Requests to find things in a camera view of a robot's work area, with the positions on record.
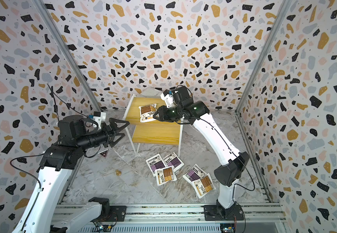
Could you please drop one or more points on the purple coffee bag left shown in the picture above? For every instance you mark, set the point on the purple coffee bag left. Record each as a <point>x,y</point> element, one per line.
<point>155,162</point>

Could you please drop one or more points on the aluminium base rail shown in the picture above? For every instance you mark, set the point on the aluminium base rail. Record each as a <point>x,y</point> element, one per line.
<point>190,218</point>

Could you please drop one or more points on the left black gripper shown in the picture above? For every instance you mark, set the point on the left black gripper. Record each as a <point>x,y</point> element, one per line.
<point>113,129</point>

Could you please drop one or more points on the purple coffee bag right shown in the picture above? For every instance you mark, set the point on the purple coffee bag right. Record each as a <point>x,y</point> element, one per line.
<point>195,173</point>

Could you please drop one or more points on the two-tier wooden shelf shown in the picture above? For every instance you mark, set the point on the two-tier wooden shelf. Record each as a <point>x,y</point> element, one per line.
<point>154,132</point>

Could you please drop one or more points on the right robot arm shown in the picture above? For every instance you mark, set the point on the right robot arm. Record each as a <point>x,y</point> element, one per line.
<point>181,108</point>

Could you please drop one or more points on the brown coffee bag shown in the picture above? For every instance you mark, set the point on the brown coffee bag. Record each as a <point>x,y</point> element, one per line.
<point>147,112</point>
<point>165,175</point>
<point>203,186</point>

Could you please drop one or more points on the purple coffee bag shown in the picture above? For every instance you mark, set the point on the purple coffee bag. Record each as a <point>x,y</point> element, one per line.
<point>195,173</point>
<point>155,162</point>
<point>173,160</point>

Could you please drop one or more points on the grey marble slab behind shelf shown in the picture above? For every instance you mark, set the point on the grey marble slab behind shelf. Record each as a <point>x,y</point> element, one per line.
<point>151,92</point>

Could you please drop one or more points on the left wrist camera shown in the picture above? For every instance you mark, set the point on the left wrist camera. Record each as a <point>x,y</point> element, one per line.
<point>98,117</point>

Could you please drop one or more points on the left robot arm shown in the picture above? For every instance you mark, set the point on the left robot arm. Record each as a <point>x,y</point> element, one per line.
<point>77,135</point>

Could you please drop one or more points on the small triangular warning sticker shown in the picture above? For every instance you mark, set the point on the small triangular warning sticker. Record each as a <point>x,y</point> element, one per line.
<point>104,153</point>

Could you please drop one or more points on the purple coffee bag middle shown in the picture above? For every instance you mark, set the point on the purple coffee bag middle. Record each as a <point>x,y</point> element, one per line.
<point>173,160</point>

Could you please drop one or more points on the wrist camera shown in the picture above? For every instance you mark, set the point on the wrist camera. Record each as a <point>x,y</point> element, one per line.
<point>98,117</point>
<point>167,97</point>

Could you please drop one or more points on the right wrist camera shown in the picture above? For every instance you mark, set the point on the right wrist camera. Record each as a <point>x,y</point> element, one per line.
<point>167,97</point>

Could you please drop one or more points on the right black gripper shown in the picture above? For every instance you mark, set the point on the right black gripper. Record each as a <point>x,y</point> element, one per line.
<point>163,109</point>

